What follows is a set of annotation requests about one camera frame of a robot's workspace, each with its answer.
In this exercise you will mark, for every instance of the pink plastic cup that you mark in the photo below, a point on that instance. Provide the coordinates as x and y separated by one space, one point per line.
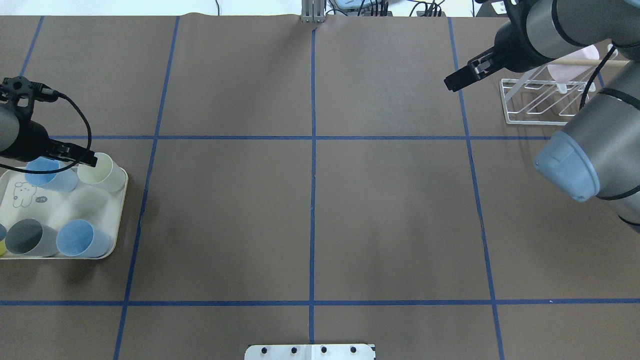
569 67

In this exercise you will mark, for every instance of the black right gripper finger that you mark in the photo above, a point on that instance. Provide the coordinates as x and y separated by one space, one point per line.
462 78

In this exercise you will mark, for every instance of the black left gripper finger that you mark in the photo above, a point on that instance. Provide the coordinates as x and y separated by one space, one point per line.
80 156

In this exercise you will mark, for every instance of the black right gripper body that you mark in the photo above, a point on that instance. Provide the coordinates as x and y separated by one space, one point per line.
511 48

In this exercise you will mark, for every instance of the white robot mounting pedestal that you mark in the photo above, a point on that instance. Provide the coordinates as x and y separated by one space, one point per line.
335 351

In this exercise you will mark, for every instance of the light blue plastic cup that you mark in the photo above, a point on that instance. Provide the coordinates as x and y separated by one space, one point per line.
60 182

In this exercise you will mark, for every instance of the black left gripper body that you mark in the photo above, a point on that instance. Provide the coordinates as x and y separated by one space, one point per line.
33 138

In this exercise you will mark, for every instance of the yellow plastic cup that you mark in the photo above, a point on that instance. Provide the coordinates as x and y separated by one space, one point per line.
3 235

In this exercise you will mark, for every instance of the cream plastic tray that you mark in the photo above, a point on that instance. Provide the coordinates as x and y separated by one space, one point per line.
20 200

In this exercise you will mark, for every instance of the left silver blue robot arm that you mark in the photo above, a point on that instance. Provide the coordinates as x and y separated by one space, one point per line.
10 126

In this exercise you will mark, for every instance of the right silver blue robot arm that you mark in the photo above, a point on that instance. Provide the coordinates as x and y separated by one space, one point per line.
596 155

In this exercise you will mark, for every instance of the aluminium frame post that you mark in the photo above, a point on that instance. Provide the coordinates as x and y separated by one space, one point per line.
313 11

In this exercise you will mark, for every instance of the grey plastic cup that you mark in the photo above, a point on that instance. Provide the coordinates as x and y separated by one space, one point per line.
30 237

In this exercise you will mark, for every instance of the pale green plastic cup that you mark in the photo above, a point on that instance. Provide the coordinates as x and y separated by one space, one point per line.
106 175

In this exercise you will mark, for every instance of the white wire cup rack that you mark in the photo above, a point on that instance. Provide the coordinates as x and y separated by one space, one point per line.
535 99

